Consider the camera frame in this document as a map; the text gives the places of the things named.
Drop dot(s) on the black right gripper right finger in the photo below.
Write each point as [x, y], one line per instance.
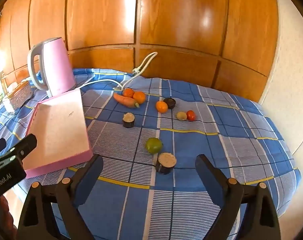
[260, 219]

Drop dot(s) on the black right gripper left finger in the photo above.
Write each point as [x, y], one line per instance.
[37, 220]

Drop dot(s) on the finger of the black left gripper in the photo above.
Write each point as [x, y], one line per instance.
[20, 150]

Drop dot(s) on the eggplant piece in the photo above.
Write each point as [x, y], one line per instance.
[128, 120]
[165, 163]

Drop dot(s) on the orange tangerine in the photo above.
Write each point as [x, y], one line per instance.
[140, 97]
[161, 107]
[128, 92]

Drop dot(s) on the red tomato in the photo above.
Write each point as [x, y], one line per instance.
[191, 116]

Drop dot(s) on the green lime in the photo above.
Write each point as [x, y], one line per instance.
[153, 145]

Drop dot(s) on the brown kiwi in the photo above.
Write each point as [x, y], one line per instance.
[181, 115]

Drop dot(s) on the dark eggplant slice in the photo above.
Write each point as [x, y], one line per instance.
[170, 102]

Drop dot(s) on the pink tray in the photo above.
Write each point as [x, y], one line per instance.
[60, 129]

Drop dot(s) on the glittery box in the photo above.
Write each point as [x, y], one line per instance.
[14, 100]

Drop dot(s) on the pink electric kettle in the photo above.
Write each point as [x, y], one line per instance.
[54, 66]

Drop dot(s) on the orange carrot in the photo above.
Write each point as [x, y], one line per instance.
[126, 101]

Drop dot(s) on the blue plaid tablecloth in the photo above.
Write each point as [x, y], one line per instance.
[130, 199]

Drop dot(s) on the wooden wardrobe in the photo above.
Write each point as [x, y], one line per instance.
[227, 45]

